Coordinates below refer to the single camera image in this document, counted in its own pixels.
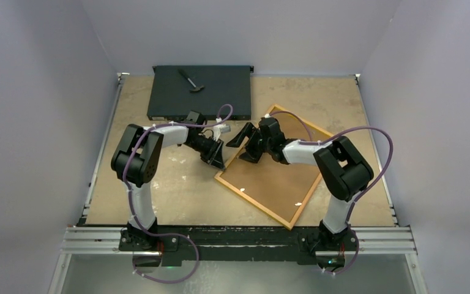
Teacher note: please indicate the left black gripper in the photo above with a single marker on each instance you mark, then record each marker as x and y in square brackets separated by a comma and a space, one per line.
[214, 157]

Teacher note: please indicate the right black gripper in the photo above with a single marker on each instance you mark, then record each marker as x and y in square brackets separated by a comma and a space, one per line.
[250, 154]

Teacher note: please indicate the yellow wooden picture frame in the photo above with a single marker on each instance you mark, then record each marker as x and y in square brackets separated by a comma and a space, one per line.
[255, 203]

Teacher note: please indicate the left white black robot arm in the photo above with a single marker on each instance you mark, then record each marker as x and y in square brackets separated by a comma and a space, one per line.
[136, 159]

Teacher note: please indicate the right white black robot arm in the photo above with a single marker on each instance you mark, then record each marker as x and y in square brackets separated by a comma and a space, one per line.
[346, 173]

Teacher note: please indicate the black flat box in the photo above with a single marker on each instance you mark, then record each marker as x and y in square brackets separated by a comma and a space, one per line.
[170, 98]

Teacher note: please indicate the small black hammer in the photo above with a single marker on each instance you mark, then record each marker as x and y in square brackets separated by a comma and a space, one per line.
[195, 87]

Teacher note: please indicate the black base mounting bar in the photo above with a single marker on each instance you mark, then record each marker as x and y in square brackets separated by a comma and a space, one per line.
[304, 245]

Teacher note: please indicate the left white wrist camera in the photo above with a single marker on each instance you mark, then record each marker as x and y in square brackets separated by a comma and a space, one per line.
[220, 128]

